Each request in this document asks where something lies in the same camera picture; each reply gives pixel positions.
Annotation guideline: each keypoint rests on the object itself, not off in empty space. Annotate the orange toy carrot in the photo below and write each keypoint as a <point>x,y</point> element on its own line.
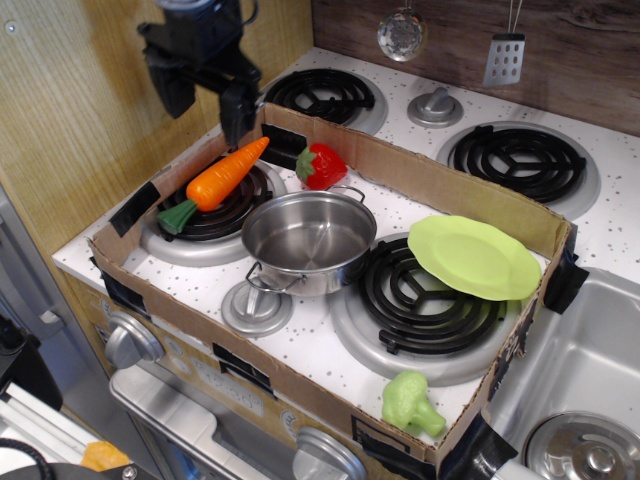
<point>207,190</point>

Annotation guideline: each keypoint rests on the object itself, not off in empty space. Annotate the front silver stovetop knob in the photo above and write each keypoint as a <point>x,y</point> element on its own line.
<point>252,312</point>

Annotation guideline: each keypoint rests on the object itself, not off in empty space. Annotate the light green plastic plate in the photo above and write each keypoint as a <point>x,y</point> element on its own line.
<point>474,257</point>

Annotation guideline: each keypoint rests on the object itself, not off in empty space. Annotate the silver oven door handle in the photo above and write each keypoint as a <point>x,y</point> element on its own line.
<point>184,431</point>

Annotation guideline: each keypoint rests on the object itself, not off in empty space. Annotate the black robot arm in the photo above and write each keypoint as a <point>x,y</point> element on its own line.
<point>198,44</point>

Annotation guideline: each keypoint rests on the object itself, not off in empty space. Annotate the back silver stovetop knob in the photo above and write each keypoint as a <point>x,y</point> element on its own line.
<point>437,109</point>

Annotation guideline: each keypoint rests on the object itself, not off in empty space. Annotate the red toy strawberry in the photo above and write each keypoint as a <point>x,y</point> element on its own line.
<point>319,167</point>

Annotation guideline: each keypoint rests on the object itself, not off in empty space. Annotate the hanging silver strainer ladle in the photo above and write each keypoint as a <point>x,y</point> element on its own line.
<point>402,34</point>

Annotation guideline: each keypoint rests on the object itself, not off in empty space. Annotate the stainless steel sink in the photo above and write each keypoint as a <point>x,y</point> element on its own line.
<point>583,360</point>

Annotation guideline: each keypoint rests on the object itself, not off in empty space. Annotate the left silver oven knob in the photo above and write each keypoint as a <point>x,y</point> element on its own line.
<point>130,342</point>

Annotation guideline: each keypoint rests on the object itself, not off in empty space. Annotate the silver sink drain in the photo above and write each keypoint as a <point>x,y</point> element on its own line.
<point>581,445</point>

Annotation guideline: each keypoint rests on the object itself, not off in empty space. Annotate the front right black burner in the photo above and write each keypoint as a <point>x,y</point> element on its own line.
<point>398,317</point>

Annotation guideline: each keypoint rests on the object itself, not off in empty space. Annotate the front left black burner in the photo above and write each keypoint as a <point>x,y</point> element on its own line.
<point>211,238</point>

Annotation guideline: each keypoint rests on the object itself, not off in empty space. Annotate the orange sponge piece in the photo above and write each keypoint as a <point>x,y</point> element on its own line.
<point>100,456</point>

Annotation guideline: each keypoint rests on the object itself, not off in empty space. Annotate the green toy broccoli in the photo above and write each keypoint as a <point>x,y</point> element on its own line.
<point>405,403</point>

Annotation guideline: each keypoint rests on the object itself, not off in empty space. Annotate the silver oven knob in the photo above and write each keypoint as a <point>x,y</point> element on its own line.
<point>320,456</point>
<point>130,342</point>

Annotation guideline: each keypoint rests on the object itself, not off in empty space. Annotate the silver stovetop knob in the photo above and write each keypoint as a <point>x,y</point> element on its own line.
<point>437,109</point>
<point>252,312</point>

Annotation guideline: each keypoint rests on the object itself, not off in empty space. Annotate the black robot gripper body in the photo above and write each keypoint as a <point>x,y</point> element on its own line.
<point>204,37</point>

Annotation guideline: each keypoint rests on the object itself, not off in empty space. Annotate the right silver oven knob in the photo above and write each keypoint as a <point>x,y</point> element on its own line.
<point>320,456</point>

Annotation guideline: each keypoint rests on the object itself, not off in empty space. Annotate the brown cardboard fence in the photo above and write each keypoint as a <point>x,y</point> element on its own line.
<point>302,375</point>

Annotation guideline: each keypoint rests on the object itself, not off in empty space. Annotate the small stainless steel pot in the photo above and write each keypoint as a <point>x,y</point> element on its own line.
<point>309,243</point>

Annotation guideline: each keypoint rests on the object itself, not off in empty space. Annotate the back right black burner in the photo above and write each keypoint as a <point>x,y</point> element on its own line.
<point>536,161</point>

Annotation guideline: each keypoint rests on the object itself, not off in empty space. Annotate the hanging silver slotted spatula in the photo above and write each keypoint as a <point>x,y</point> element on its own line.
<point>506,52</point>

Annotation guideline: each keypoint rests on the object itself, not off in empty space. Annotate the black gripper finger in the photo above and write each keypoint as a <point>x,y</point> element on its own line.
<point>238,107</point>
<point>176,92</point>

